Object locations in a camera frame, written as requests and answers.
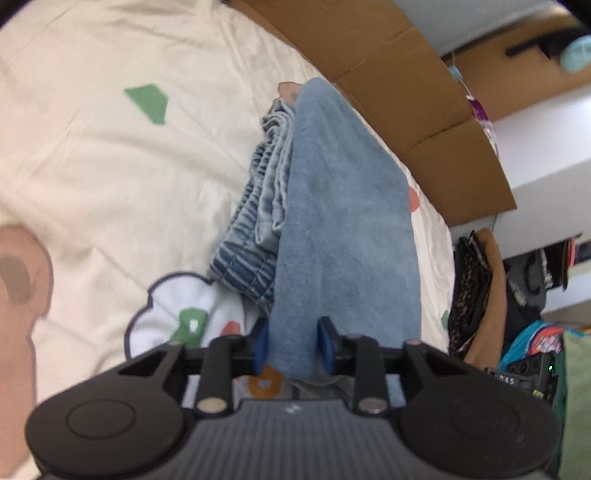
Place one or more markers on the upright cardboard box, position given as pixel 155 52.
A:
pixel 521 83

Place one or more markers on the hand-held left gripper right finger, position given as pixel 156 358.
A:
pixel 326 350

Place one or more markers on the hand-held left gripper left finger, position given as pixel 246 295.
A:
pixel 261 350

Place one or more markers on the teal fabric item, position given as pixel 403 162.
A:
pixel 575 57

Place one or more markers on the light blue denim pants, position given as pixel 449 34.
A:
pixel 341 221

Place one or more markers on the green cloth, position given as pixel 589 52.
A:
pixel 575 415

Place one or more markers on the blue cap detergent bottle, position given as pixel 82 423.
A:
pixel 456 73

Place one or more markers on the purple white detergent pouch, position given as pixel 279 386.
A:
pixel 482 117

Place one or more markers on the teal cartoon print cloth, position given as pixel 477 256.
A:
pixel 535 337

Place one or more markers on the folded cardboard sheet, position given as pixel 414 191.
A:
pixel 392 69

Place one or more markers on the brown folded cloth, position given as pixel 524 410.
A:
pixel 496 286

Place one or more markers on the grey plastic-wrapped panel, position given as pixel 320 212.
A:
pixel 461 23

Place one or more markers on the cream bear print blanket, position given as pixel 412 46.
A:
pixel 115 161

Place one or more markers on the red orange item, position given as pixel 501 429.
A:
pixel 572 258

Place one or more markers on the black clothing pile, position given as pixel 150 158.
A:
pixel 531 281

